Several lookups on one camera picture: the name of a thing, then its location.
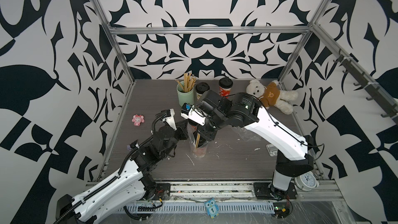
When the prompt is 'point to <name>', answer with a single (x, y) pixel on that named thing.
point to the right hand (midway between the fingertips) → (195, 128)
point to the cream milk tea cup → (200, 88)
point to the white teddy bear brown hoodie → (271, 95)
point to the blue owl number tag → (212, 209)
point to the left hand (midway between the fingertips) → (186, 118)
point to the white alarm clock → (306, 182)
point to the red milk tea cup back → (225, 85)
